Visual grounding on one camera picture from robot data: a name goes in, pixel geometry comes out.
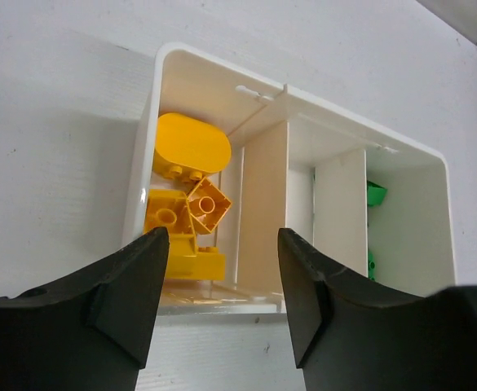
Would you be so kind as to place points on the yellow striped lego brick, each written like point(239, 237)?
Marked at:
point(186, 260)

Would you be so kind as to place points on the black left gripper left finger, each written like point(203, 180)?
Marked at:
point(89, 330)

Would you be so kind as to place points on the green lego plate piece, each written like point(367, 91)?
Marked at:
point(371, 266)

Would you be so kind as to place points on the yellow oval butterfly lego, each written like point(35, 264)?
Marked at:
point(188, 149)

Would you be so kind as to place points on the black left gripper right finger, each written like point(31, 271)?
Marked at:
point(351, 333)

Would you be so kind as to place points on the white three-compartment container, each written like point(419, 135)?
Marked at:
point(298, 162)

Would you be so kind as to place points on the green square lego brick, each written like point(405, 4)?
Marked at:
point(375, 194)

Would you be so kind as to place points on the yellow face lego cube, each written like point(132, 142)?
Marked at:
point(207, 206)

